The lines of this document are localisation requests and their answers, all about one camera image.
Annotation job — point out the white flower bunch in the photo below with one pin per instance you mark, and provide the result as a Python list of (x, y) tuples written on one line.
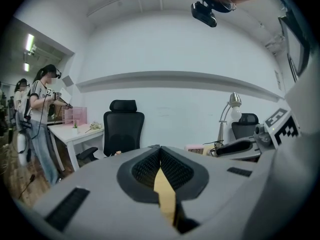
[(95, 126)]

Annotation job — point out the yellow box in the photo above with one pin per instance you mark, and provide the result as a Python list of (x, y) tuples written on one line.
[(209, 150)]

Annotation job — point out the person's worn thin-framed eyeglasses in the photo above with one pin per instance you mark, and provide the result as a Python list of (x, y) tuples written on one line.
[(228, 4)]

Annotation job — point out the pink desk organizer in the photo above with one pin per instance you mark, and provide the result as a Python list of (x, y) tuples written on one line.
[(75, 116)]

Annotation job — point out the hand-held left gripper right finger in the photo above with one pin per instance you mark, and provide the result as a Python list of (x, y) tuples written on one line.
[(225, 189)]

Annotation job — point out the black head-worn camera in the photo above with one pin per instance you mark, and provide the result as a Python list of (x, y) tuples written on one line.
[(203, 14)]

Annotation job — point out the white sheet board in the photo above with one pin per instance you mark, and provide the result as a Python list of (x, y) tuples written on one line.
[(65, 95)]

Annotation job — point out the small potted plant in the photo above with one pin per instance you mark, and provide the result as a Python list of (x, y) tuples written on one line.
[(75, 129)]

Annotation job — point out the white wall ledge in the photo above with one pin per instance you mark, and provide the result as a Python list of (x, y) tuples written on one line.
[(175, 80)]

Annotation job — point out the black mesh office chair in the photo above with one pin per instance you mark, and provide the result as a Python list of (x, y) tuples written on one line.
[(123, 129), (246, 126)]

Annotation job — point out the ceiling strip light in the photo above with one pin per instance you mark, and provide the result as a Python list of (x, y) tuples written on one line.
[(30, 44), (26, 67)]

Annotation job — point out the white desk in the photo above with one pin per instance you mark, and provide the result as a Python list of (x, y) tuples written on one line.
[(75, 136)]

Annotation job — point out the silver desk lamp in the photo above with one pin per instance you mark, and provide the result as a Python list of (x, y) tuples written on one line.
[(233, 104)]

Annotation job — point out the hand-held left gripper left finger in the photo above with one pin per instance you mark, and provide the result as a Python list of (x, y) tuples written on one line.
[(95, 184)]

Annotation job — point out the grey square wall panel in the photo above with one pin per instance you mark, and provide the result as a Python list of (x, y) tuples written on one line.
[(67, 80)]

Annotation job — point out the dark framed monitor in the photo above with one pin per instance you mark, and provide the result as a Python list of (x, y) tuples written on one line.
[(295, 46)]

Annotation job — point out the pink box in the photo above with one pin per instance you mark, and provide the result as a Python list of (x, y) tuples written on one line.
[(194, 149)]

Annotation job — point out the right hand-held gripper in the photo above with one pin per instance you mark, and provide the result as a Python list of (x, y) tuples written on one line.
[(282, 129)]

